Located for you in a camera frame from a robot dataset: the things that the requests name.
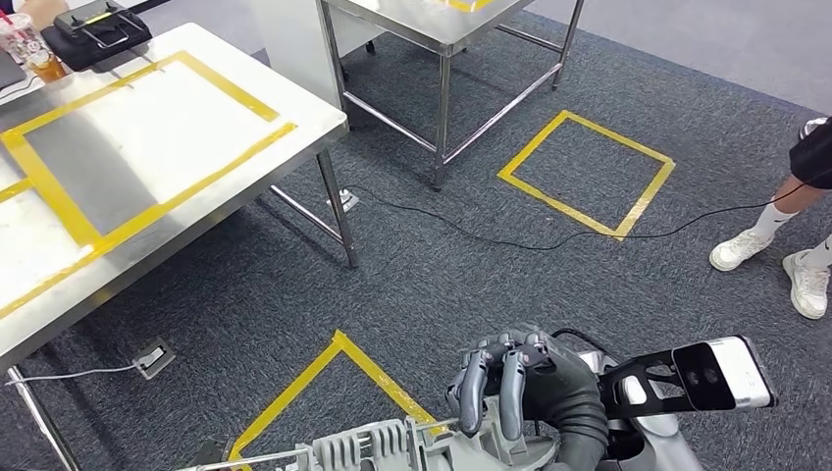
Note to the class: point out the white floor outlet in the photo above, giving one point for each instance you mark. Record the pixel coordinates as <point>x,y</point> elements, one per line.
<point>343,200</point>
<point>154,359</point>

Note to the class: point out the stainless steel workbench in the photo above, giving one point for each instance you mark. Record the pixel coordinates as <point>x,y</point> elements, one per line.
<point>162,130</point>

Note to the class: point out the white panel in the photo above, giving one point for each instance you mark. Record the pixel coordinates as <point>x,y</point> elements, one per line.
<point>292,39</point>

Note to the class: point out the dark grey laptop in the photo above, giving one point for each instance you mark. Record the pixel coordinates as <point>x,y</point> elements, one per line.
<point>10,68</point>

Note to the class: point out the clear plastic drink cup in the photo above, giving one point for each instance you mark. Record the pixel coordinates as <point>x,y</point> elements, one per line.
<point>36,55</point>

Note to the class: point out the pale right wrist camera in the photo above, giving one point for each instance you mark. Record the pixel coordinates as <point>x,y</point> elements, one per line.
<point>741,374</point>

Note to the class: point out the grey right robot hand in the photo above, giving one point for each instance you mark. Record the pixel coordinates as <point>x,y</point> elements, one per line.
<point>559,377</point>

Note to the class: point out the large yellow tape rectangle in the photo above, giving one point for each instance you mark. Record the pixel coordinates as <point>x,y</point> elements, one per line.
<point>55,195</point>

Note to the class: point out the stainless steel table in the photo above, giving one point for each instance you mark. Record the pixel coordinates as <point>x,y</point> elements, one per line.
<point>403,19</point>

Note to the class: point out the grey plastic wheel cover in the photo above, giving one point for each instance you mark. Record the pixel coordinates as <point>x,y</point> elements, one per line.
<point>390,448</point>

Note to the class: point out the black remote controller case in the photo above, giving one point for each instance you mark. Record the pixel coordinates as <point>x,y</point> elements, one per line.
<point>97,32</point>

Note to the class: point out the person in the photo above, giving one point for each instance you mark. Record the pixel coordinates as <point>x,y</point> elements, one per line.
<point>741,250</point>

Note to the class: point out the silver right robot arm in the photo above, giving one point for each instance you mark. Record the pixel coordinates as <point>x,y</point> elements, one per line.
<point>585,448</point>

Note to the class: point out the yellow tape outline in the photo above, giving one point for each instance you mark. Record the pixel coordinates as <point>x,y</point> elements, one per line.
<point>468,5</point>

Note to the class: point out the small yellow tape rectangle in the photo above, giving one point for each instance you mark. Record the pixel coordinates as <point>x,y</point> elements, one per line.
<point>45,283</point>

